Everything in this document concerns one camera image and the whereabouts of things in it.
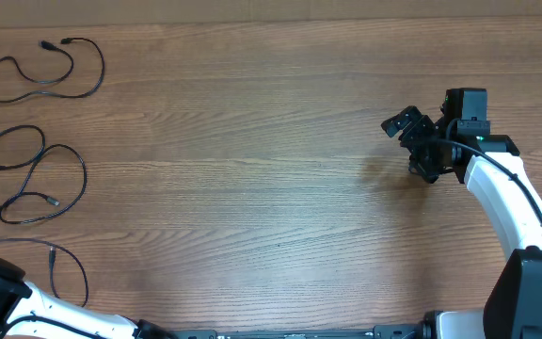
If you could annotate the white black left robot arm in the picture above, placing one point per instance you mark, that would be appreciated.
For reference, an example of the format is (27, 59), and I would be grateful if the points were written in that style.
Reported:
(25, 310)

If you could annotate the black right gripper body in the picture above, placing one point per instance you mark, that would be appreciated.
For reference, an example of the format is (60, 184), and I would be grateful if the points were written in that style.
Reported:
(423, 145)

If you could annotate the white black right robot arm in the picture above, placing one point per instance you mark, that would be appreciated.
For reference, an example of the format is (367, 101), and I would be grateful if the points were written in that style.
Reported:
(490, 167)

